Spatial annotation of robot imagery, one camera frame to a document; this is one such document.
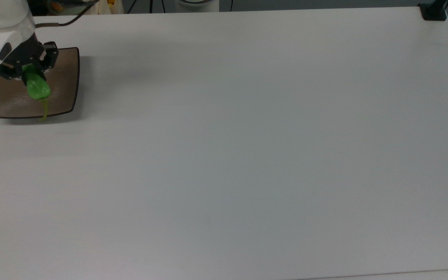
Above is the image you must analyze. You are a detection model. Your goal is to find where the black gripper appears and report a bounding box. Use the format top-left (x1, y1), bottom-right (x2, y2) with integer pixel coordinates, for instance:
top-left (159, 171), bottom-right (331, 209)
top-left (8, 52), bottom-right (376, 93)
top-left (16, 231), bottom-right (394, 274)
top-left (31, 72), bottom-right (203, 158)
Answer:
top-left (0, 34), bottom-right (60, 87)

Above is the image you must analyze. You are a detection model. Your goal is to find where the green chili pepper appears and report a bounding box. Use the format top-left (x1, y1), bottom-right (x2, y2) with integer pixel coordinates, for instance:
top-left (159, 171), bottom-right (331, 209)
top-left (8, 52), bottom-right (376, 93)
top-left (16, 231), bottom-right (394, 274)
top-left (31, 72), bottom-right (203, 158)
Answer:
top-left (23, 65), bottom-right (52, 122)

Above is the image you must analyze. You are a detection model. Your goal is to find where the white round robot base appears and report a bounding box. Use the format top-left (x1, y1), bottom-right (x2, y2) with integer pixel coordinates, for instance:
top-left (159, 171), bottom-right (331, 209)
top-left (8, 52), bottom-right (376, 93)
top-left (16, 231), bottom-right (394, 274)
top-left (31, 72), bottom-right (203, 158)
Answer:
top-left (175, 0), bottom-right (220, 12)

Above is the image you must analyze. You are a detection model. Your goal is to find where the brown square ceramic plate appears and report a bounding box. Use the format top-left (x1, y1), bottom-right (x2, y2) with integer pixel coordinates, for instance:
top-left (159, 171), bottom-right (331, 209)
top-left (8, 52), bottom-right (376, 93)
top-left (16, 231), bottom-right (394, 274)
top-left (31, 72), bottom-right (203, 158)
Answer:
top-left (0, 47), bottom-right (81, 119)

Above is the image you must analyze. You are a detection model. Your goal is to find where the white bag with yellow items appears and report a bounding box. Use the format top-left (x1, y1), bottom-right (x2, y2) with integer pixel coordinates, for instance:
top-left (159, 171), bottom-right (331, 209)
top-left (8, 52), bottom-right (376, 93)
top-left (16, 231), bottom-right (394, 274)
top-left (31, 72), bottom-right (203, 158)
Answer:
top-left (99, 0), bottom-right (124, 15)

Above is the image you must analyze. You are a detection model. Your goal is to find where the black clamp stand base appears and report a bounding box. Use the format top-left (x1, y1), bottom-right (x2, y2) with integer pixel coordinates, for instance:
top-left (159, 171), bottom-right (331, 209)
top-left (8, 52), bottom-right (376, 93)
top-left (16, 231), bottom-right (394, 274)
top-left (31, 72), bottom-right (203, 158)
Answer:
top-left (418, 0), bottom-right (448, 21)

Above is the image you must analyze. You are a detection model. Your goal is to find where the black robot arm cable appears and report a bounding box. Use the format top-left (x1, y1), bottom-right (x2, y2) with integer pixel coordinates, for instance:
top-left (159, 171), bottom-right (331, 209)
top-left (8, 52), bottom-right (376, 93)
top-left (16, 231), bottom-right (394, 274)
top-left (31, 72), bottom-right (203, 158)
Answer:
top-left (35, 0), bottom-right (100, 28)

